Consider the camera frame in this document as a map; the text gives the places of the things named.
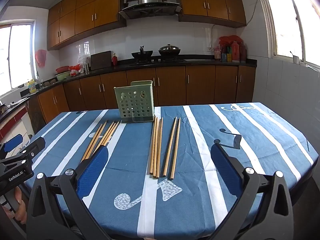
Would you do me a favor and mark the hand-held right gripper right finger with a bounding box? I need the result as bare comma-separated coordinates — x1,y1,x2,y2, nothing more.
207,144,294,240

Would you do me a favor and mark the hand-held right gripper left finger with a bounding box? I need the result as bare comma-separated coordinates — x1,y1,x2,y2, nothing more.
26,145,110,240

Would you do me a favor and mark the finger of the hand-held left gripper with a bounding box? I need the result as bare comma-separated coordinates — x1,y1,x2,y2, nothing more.
0,134,24,156
9,137,46,161

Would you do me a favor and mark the pile of wooden chopsticks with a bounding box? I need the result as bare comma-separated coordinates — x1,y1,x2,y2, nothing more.
81,119,122,162

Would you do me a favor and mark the long wooden chopstick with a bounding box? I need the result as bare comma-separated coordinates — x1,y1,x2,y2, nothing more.
155,118,161,179
149,116,157,175
156,117,164,179
170,118,181,180
153,117,159,178
163,116,178,178

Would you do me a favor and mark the green perforated utensil holder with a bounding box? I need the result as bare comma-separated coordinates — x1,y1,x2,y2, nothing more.
114,80,155,123

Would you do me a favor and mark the person's left hand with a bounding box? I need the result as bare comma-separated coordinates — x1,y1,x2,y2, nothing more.
4,187,28,221

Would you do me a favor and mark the red and white cabinet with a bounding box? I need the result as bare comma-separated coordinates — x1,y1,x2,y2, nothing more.
0,104,29,143

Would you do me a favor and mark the blue striped tablecloth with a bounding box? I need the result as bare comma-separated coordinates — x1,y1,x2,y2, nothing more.
24,102,319,238

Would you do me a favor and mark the green plastic basin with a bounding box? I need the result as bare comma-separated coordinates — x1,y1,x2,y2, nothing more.
55,71,71,81

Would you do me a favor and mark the wooden lower cabinet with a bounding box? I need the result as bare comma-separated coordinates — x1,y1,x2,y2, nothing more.
25,65,256,130

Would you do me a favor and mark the small kitchen window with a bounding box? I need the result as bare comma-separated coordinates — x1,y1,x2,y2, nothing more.
0,21,37,97

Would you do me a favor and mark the red and white packet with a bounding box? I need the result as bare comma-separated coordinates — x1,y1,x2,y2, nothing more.
69,64,84,77

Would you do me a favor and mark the white plastic object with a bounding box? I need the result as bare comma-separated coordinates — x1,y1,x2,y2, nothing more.
78,54,91,67

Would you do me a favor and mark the dark cutting board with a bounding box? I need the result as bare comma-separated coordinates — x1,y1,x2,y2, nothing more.
90,51,112,71

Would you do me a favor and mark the black kitchen countertop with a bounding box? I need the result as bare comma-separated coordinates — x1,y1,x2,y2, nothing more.
20,54,258,98

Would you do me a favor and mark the large red oil bottle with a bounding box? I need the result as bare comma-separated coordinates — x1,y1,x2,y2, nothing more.
231,41,241,63

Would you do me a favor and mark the dark red bottle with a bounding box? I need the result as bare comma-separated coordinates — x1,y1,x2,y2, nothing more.
239,42,248,64

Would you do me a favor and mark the black gas stove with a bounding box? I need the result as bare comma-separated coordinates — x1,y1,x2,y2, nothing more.
130,58,184,65

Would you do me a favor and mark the red plastic bag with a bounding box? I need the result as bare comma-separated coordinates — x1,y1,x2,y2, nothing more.
219,35,244,46

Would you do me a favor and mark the black wok with lid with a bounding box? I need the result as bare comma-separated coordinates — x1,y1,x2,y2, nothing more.
158,44,181,56

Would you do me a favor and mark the open black wok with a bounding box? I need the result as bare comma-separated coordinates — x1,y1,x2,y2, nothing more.
131,45,154,60

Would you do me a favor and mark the long wooden upper cabinet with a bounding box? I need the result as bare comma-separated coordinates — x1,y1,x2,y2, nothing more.
47,0,127,51

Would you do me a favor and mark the large kitchen window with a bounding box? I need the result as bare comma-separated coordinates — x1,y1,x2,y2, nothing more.
257,0,320,72

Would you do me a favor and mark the short wooden upper cabinet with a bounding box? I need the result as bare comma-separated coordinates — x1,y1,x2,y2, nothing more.
178,0,247,28

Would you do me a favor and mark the steel range hood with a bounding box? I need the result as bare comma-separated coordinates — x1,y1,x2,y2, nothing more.
119,0,181,20

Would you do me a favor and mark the red bag on wall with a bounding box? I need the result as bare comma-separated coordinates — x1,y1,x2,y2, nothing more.
35,49,47,68

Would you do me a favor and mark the white wall cable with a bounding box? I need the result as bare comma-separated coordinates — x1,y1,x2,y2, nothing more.
209,24,218,51

